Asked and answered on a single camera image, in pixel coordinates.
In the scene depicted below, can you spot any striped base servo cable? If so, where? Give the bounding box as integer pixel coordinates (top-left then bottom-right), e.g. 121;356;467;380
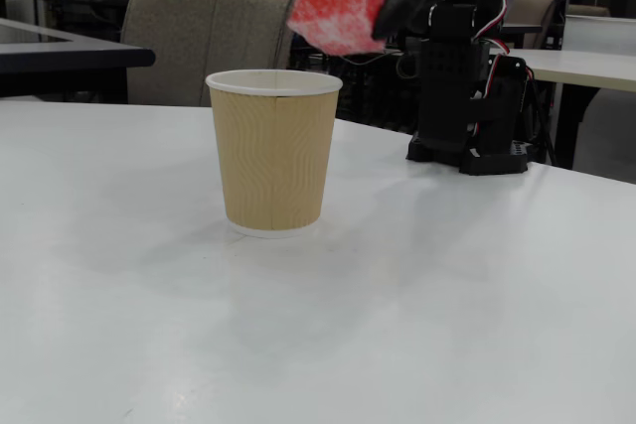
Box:
466;54;536;157

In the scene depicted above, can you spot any beige fabric chair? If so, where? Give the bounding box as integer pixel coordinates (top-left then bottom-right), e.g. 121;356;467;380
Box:
120;0;299;108

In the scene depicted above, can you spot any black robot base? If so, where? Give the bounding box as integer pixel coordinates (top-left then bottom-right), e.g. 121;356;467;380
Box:
405;133;531;177

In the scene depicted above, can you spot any dark table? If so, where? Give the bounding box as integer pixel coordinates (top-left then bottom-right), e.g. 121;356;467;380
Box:
0;16;156;97

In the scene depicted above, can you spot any beige chair back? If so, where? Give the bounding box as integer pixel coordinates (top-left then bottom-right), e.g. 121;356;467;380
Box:
567;3;611;18

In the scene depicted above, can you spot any red cube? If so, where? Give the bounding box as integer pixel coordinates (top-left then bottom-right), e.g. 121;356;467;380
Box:
286;0;389;57

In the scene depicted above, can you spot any white table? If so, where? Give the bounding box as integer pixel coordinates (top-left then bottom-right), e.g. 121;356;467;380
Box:
489;49;636;171

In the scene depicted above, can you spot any tan paper cup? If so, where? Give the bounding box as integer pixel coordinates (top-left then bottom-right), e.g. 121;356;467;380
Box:
205;69;345;239

